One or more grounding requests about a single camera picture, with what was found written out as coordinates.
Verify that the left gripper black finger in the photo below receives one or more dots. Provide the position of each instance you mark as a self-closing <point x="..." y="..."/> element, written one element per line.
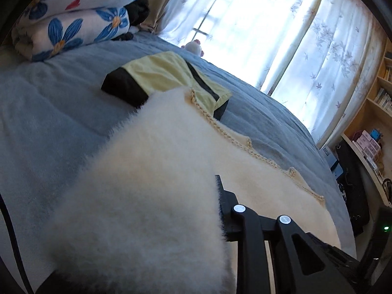
<point x="276" y="255"/>

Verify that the cream fuzzy knit cardigan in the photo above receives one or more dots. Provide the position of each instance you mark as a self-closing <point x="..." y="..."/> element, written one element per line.
<point x="143" y="214"/>

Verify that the wooden bookshelf with items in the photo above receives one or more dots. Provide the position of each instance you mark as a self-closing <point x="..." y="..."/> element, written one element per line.
<point x="374" y="118"/>

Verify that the white floral sheer curtain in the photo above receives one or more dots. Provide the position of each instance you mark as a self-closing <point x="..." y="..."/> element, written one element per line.
<point x="318" y="58"/>

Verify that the small pink plush toy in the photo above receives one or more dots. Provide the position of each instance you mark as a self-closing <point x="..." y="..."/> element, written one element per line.
<point x="194" y="47"/>

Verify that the yellow-green and black folded garment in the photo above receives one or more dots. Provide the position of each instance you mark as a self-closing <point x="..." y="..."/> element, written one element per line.
<point x="137" y="80"/>

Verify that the grey-blue fleece bed blanket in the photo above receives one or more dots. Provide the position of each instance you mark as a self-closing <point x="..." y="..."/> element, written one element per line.
<point x="54" y="115"/>

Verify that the black fuzzy item by quilt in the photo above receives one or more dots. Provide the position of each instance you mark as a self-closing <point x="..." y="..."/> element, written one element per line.
<point x="138" y="11"/>

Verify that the blue floral folded quilt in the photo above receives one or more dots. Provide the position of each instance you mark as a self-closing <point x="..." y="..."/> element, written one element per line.
<point x="49" y="27"/>

